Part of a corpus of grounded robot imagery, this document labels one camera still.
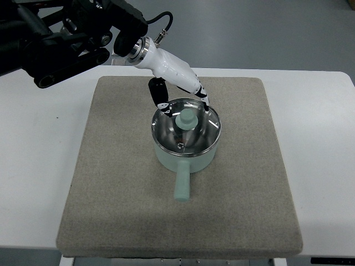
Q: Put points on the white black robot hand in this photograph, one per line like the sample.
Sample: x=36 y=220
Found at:
x=165 y=67

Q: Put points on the glass lid with green knob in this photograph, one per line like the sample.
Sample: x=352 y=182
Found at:
x=189 y=131

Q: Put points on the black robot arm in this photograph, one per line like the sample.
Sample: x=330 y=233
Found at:
x=56 y=40

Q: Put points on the lower metal floor plate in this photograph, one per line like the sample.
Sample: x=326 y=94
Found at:
x=118 y=62

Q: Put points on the mint green saucepan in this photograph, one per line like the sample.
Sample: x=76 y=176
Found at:
x=183 y=166

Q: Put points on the beige fabric mat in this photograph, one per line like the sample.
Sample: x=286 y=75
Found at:
x=142 y=188

